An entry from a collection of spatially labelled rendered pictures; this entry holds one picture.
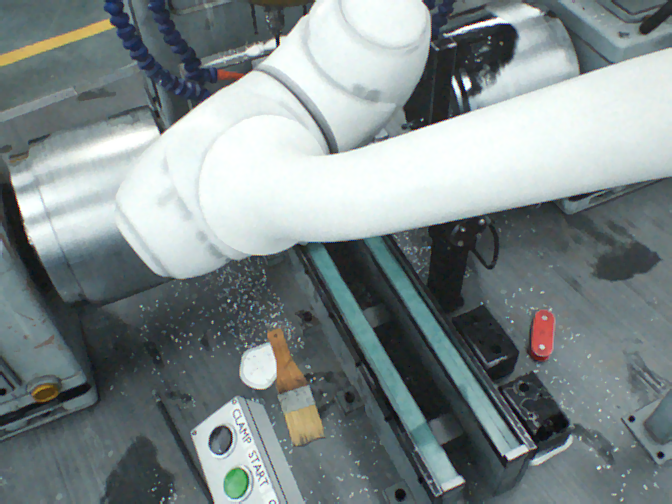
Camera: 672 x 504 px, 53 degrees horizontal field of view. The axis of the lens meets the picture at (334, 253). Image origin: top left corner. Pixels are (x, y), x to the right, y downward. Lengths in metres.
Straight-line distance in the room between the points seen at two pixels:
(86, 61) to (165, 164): 2.81
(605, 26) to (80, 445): 0.99
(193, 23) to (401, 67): 0.65
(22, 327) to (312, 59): 0.57
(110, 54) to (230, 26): 2.18
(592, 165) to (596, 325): 0.83
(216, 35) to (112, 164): 0.35
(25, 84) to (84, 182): 2.39
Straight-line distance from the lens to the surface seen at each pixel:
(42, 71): 3.32
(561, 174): 0.35
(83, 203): 0.89
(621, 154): 0.35
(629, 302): 1.21
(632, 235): 1.31
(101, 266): 0.91
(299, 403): 1.03
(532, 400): 1.00
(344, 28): 0.51
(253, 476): 0.71
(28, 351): 0.99
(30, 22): 3.70
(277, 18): 0.88
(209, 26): 1.14
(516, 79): 1.04
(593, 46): 1.13
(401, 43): 0.51
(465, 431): 0.97
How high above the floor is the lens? 1.73
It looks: 51 degrees down
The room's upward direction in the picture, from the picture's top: 3 degrees counter-clockwise
